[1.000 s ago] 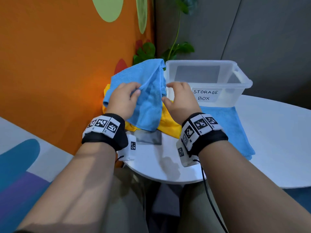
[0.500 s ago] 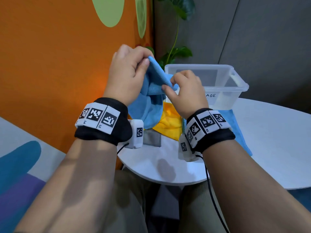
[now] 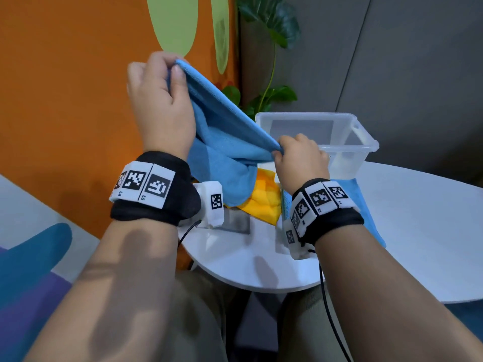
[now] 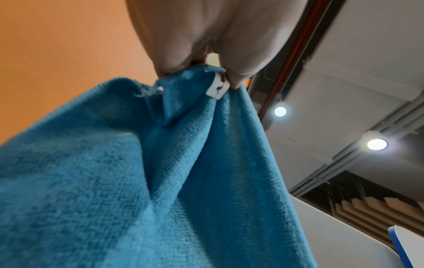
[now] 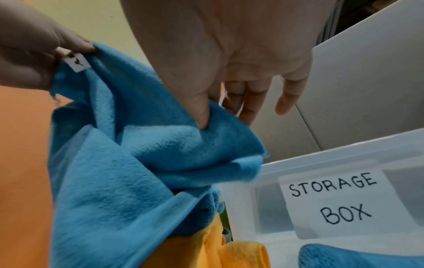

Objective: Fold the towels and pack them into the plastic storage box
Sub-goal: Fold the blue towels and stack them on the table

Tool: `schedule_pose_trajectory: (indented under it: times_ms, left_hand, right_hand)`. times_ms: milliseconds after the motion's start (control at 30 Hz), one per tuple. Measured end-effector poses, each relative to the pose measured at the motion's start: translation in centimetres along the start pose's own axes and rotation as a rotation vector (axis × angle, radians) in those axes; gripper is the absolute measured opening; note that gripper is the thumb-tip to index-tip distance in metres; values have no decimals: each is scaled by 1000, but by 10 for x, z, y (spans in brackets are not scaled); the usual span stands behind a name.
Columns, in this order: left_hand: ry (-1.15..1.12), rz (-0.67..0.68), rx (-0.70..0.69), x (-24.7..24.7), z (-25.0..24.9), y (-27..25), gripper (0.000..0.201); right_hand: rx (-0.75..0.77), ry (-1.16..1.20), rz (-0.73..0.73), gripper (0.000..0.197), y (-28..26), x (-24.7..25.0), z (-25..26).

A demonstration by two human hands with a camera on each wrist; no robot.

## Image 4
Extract person's left hand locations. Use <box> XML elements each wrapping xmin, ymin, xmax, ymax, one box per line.
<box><xmin>124</xmin><ymin>0</ymin><xmax>309</xmax><ymax>91</ymax></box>

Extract blue towel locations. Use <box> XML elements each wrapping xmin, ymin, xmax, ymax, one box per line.
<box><xmin>0</xmin><ymin>64</ymin><xmax>319</xmax><ymax>268</ymax></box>

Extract red-brown ceiling pipe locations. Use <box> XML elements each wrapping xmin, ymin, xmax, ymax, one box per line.
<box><xmin>256</xmin><ymin>0</ymin><xmax>332</xmax><ymax>122</ymax></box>

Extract round white ceiling light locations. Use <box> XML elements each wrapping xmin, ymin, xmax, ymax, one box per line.
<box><xmin>273</xmin><ymin>100</ymin><xmax>289</xmax><ymax>118</ymax></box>
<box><xmin>362</xmin><ymin>130</ymin><xmax>389</xmax><ymax>152</ymax></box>

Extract grey ceiling pipe bundle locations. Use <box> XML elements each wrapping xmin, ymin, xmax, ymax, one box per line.
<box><xmin>289</xmin><ymin>91</ymin><xmax>424</xmax><ymax>198</ymax></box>

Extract beige ceiling baffles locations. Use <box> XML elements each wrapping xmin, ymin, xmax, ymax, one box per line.
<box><xmin>329</xmin><ymin>196</ymin><xmax>424</xmax><ymax>238</ymax></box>

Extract white board with blue edge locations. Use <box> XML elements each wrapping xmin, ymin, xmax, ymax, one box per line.
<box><xmin>387</xmin><ymin>225</ymin><xmax>424</xmax><ymax>268</ymax></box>

